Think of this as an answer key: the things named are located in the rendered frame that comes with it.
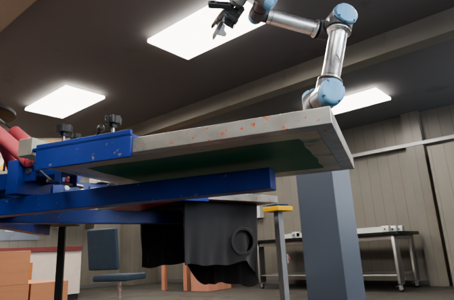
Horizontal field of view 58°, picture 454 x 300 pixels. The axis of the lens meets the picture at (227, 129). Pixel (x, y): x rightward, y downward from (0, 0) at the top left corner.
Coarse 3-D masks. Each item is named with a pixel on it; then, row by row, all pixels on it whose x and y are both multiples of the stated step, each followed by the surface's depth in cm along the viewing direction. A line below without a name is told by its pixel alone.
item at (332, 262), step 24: (312, 192) 182; (336, 192) 177; (312, 216) 179; (336, 216) 172; (312, 240) 177; (336, 240) 170; (312, 264) 175; (336, 264) 168; (360, 264) 179; (312, 288) 173; (336, 288) 166; (360, 288) 174
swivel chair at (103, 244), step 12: (108, 228) 496; (96, 240) 499; (108, 240) 493; (96, 252) 497; (108, 252) 491; (96, 264) 495; (108, 264) 489; (96, 276) 485; (108, 276) 479; (120, 276) 473; (132, 276) 483; (144, 276) 505; (120, 288) 493
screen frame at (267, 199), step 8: (216, 200) 203; (224, 200) 205; (232, 200) 207; (240, 200) 210; (248, 200) 214; (256, 200) 217; (264, 200) 221; (272, 200) 225; (104, 208) 215; (112, 208) 215
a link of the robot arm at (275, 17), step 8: (248, 16) 210; (256, 16) 204; (264, 16) 204; (272, 16) 205; (280, 16) 205; (288, 16) 206; (296, 16) 207; (272, 24) 208; (280, 24) 207; (288, 24) 207; (296, 24) 207; (304, 24) 207; (312, 24) 208; (320, 24) 207; (304, 32) 210; (312, 32) 209; (320, 32) 208
